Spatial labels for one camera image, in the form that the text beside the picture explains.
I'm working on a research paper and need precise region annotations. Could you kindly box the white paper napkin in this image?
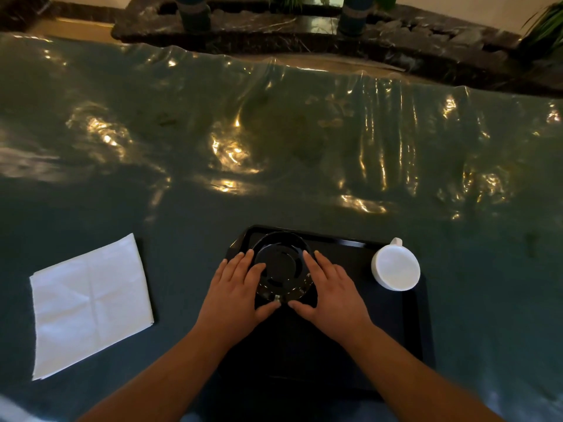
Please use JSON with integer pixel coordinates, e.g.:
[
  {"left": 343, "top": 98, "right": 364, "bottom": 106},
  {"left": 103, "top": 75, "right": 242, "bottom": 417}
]
[{"left": 29, "top": 233, "right": 155, "bottom": 381}]

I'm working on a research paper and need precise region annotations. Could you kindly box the person's left forearm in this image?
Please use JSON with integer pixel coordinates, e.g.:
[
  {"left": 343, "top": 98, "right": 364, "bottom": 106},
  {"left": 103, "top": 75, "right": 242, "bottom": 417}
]
[{"left": 77, "top": 323, "right": 240, "bottom": 422}]

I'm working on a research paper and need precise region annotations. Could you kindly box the black saucer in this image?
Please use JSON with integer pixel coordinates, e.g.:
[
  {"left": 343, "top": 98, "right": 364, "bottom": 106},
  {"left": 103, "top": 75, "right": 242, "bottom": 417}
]
[{"left": 251, "top": 231, "right": 316, "bottom": 303}]

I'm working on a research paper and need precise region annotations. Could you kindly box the green potted plant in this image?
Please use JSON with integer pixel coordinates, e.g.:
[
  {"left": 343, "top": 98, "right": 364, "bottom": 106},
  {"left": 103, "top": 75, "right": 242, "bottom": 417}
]
[{"left": 519, "top": 0, "right": 563, "bottom": 57}]

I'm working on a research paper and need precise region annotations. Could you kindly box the black tray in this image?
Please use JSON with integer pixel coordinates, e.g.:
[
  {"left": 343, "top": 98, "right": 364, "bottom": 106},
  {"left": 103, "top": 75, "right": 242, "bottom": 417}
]
[{"left": 220, "top": 225, "right": 434, "bottom": 392}]

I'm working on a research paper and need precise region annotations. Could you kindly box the person's right forearm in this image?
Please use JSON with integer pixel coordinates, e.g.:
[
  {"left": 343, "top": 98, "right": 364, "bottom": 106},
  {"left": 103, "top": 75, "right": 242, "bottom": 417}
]
[{"left": 341, "top": 323, "right": 506, "bottom": 422}]

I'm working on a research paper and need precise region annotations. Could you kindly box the dark stone planter ledge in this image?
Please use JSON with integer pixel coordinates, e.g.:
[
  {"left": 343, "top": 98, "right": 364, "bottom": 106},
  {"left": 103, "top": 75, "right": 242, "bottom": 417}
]
[{"left": 111, "top": 0, "right": 563, "bottom": 90}]

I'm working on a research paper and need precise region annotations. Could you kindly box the person's left hand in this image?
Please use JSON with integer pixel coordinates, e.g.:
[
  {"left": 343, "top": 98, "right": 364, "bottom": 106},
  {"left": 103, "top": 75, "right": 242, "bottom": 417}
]
[{"left": 194, "top": 249, "right": 282, "bottom": 343}]

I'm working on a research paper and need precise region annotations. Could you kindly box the blue striped pot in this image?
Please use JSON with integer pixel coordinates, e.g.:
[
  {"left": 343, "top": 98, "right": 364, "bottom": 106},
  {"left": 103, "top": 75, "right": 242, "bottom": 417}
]
[
  {"left": 174, "top": 0, "right": 213, "bottom": 33},
  {"left": 337, "top": 0, "right": 377, "bottom": 38}
]

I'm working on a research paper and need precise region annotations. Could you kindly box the green plastic table cover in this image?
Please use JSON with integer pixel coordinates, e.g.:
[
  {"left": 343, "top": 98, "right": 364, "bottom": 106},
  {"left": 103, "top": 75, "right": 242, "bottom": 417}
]
[{"left": 0, "top": 33, "right": 563, "bottom": 422}]

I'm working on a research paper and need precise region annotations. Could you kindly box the white cup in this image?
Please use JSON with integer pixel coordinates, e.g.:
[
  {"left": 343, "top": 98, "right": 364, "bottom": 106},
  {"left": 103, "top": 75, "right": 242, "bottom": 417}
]
[{"left": 371, "top": 237, "right": 421, "bottom": 292}]

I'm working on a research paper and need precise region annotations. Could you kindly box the person's right hand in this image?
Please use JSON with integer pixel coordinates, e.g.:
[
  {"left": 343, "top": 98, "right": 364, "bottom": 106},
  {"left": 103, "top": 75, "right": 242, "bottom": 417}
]
[{"left": 287, "top": 250, "right": 374, "bottom": 347}]

